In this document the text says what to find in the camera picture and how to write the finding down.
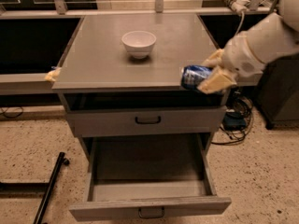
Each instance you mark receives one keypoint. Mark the open grey lower drawer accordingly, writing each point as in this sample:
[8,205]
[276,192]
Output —
[148,176]

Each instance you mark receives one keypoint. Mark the black metal floor stand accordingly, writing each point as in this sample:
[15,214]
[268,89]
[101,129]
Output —
[35,189]

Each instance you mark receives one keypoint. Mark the white power strip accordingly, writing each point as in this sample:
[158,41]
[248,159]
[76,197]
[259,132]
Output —
[237,6]

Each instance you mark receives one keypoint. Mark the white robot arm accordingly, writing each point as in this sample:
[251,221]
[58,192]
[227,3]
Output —
[276,35]

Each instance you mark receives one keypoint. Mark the blue pepsi can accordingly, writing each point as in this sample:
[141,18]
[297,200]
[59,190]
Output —
[193,75]

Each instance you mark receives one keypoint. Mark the closed grey upper drawer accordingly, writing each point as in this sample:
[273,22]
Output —
[125,122]

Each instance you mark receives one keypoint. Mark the yellow tape scrap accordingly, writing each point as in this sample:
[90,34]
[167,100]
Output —
[53,74]

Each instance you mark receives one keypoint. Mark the grey metal rail frame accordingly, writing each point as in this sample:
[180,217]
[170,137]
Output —
[25,63]

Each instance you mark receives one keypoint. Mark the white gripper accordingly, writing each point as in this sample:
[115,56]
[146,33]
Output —
[239,59]

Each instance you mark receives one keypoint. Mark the grey drawer cabinet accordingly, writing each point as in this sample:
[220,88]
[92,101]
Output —
[98,74]

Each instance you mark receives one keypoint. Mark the white ceramic bowl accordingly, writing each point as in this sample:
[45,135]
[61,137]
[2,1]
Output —
[139,44]

